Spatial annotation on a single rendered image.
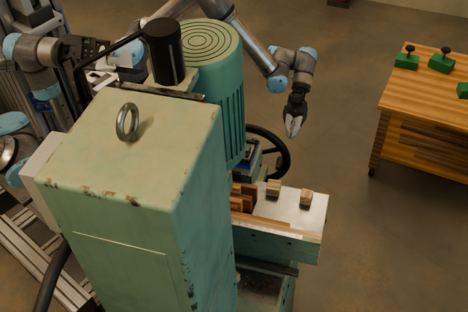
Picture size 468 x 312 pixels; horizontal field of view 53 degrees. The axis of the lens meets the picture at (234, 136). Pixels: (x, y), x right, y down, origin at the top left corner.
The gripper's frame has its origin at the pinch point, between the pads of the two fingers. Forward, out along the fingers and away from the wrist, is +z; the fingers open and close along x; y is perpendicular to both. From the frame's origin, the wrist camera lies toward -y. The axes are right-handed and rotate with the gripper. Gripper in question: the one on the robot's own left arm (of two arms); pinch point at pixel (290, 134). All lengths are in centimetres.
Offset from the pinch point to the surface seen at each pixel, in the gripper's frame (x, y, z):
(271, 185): -1.0, -31.2, 24.4
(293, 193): -7.5, -27.7, 24.8
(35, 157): 28, -102, 37
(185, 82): 9, -96, 19
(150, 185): 5, -107, 38
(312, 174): -6, 92, -4
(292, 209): -8.3, -30.7, 30.1
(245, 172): 7.1, -33.0, 22.3
